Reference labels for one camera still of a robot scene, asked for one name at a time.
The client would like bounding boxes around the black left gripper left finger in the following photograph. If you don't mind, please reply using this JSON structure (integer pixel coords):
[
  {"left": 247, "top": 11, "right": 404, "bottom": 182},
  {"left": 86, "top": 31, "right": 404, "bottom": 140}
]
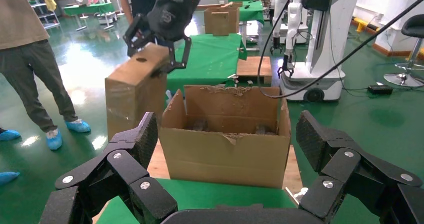
[{"left": 39, "top": 111, "right": 179, "bottom": 224}]

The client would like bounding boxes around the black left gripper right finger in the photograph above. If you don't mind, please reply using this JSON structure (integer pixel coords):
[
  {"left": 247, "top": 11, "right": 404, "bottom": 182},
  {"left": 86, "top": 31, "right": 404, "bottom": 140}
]
[{"left": 295, "top": 110, "right": 424, "bottom": 224}]

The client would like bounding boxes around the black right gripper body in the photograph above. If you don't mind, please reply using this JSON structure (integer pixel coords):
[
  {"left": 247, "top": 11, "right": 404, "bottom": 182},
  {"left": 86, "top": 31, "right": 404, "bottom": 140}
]
[{"left": 145, "top": 0, "right": 209, "bottom": 42}]

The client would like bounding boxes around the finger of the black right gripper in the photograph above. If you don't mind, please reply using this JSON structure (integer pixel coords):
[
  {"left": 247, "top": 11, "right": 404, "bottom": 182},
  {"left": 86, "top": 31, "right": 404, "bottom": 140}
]
[
  {"left": 123, "top": 13, "right": 157, "bottom": 57},
  {"left": 150, "top": 35, "right": 192, "bottom": 75}
]

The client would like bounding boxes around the small brown cardboard box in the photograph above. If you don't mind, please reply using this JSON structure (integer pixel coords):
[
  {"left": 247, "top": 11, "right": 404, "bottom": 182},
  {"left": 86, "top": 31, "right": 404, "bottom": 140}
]
[{"left": 104, "top": 43, "right": 171, "bottom": 141}]

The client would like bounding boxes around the closed brown cardboard carton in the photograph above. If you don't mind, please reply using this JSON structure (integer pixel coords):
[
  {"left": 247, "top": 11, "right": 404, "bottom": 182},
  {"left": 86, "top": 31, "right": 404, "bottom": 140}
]
[{"left": 203, "top": 4, "right": 241, "bottom": 37}]

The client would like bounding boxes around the large open cardboard carton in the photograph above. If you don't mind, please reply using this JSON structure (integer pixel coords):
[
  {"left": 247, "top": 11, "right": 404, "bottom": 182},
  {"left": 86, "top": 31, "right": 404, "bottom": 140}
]
[{"left": 158, "top": 84, "right": 292, "bottom": 190}]

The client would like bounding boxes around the blue shoe cover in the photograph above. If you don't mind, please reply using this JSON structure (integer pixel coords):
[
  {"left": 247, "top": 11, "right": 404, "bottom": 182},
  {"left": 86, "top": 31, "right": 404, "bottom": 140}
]
[
  {"left": 64, "top": 119, "right": 92, "bottom": 134},
  {"left": 0, "top": 171, "right": 21, "bottom": 187},
  {"left": 0, "top": 129, "right": 22, "bottom": 142},
  {"left": 45, "top": 129, "right": 63, "bottom": 151}
]

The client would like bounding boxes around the low wooden platform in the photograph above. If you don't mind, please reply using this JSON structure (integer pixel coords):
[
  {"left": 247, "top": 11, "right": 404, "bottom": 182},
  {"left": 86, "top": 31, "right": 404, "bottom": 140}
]
[{"left": 236, "top": 56, "right": 273, "bottom": 78}]

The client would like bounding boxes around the black power brick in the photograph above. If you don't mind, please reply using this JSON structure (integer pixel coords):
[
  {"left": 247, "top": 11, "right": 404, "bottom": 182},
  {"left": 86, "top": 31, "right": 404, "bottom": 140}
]
[{"left": 366, "top": 84, "right": 394, "bottom": 96}]

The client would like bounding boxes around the metal shelf rack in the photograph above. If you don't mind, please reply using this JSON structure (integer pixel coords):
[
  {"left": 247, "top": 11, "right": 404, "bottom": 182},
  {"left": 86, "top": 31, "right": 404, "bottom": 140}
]
[{"left": 29, "top": 0, "right": 61, "bottom": 30}]

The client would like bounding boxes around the person in khaki trousers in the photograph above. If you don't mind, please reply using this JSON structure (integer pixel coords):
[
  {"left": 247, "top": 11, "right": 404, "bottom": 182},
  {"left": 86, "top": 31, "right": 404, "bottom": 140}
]
[{"left": 0, "top": 0, "right": 80, "bottom": 133}]

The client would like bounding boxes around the white wheeled robot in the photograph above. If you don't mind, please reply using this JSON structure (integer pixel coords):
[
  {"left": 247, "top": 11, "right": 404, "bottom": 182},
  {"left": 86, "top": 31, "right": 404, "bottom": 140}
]
[{"left": 269, "top": 0, "right": 369, "bottom": 103}]

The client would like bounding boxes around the yellow floor barrier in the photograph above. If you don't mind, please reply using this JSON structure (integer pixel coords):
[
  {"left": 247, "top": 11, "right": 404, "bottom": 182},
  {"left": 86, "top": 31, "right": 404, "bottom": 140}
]
[{"left": 351, "top": 16, "right": 380, "bottom": 32}]

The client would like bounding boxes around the black swivel stool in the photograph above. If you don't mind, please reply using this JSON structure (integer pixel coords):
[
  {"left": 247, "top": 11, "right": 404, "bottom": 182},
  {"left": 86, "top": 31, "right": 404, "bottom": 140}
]
[{"left": 383, "top": 13, "right": 424, "bottom": 88}]

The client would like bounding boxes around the thin black hanging cable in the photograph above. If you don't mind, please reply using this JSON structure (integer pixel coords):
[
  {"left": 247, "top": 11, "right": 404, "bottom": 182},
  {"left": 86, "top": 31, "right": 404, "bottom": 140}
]
[{"left": 257, "top": 0, "right": 424, "bottom": 100}]

